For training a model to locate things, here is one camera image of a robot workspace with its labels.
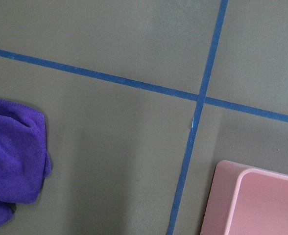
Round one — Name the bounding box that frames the purple microfiber cloth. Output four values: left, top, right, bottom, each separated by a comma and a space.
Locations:
0, 99, 51, 226

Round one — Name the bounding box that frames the pink plastic bin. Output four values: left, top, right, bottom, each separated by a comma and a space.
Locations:
200, 160, 288, 235

